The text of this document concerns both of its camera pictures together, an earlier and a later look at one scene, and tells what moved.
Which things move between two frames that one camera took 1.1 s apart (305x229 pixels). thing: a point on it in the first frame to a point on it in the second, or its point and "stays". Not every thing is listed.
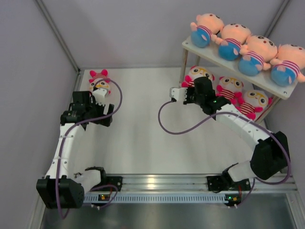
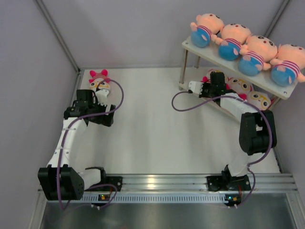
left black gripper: [101, 108] stays
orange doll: [234, 35] stays
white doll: [95, 77] stays
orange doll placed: [256, 54] stays
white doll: [195, 72] to [207, 79]
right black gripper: [188, 100] to [203, 94]
